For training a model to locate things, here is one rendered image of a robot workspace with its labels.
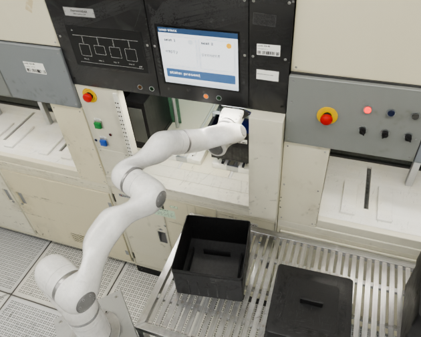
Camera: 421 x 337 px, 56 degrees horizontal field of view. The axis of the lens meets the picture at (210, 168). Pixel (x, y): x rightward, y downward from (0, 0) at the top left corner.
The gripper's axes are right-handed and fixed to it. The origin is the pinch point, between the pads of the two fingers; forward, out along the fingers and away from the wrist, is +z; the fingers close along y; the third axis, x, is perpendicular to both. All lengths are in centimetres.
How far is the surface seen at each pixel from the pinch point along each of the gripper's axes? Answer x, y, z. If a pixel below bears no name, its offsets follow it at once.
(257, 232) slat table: -43, 19, -36
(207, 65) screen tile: 37.0, -1.1, -30.6
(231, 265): -42, 13, -56
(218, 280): -29, 13, -72
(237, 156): -21.7, 2.8, -10.6
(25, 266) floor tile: -119, -137, -49
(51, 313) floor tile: -119, -99, -72
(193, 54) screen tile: 40, -6, -31
